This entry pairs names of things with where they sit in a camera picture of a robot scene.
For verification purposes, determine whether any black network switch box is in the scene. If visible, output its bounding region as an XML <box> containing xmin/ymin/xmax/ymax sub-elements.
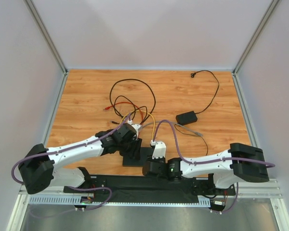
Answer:
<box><xmin>122</xmin><ymin>147</ymin><xmax>154</xmax><ymax>167</ymax></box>

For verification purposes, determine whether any thin black DC cable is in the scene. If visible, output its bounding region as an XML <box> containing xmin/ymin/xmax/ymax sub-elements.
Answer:
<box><xmin>174</xmin><ymin>123</ymin><xmax>209</xmax><ymax>156</ymax></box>

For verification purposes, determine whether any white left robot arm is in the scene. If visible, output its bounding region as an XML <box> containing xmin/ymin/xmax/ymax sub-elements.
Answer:
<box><xmin>18</xmin><ymin>123</ymin><xmax>141</xmax><ymax>194</ymax></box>

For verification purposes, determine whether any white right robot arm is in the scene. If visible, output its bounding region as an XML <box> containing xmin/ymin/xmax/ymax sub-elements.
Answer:
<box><xmin>142</xmin><ymin>143</ymin><xmax>275</xmax><ymax>189</ymax></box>

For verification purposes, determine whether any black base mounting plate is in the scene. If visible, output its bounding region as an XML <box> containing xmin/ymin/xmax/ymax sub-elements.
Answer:
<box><xmin>63</xmin><ymin>173</ymin><xmax>239</xmax><ymax>204</ymax></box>

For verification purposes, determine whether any black power adapter brick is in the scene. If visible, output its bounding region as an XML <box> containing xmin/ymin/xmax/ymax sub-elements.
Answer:
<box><xmin>176</xmin><ymin>111</ymin><xmax>198</xmax><ymax>126</ymax></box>

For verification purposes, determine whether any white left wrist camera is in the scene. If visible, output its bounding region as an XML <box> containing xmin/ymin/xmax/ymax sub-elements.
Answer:
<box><xmin>130</xmin><ymin>124</ymin><xmax>142</xmax><ymax>133</ymax></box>

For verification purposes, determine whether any yellow ethernet cable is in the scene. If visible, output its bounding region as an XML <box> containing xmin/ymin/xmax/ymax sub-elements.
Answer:
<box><xmin>119</xmin><ymin>111</ymin><xmax>157</xmax><ymax>141</ymax></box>

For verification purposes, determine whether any red ethernet cable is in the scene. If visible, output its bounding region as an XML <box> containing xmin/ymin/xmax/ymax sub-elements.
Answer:
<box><xmin>102</xmin><ymin>102</ymin><xmax>147</xmax><ymax>123</ymax></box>

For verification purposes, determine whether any black ethernet cable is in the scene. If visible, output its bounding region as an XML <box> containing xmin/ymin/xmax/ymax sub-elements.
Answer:
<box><xmin>111</xmin><ymin>95</ymin><xmax>147</xmax><ymax>121</ymax></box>

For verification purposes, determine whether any grey ethernet cable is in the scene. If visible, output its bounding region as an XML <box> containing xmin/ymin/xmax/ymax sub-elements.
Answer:
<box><xmin>139</xmin><ymin>121</ymin><xmax>204</xmax><ymax>137</ymax></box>

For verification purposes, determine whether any black cable teal plug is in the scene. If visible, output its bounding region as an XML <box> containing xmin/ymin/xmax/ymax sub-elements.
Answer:
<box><xmin>109</xmin><ymin>78</ymin><xmax>157</xmax><ymax>122</ymax></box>

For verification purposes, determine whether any grey slotted cable duct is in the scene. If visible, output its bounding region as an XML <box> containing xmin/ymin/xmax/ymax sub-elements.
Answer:
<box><xmin>28</xmin><ymin>194</ymin><xmax>211</xmax><ymax>207</ymax></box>

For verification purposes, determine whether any black mains power cord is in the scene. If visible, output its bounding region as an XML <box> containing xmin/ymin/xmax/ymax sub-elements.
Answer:
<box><xmin>188</xmin><ymin>70</ymin><xmax>220</xmax><ymax>115</ymax></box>

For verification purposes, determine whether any aluminium front frame rail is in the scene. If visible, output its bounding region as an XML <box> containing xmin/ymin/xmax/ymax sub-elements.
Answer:
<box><xmin>19</xmin><ymin>174</ymin><xmax>283</xmax><ymax>199</ymax></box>

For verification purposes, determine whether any aluminium left frame post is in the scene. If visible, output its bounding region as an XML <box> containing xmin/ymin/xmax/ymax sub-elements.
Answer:
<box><xmin>24</xmin><ymin>0</ymin><xmax>68</xmax><ymax>74</ymax></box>

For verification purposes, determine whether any aluminium frame post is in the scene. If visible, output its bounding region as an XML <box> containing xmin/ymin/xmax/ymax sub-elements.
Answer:
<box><xmin>24</xmin><ymin>0</ymin><xmax>68</xmax><ymax>74</ymax></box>
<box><xmin>232</xmin><ymin>0</ymin><xmax>280</xmax><ymax>76</ymax></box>

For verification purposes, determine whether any aluminium right frame post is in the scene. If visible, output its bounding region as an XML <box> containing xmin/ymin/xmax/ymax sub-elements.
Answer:
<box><xmin>232</xmin><ymin>0</ymin><xmax>280</xmax><ymax>76</ymax></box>

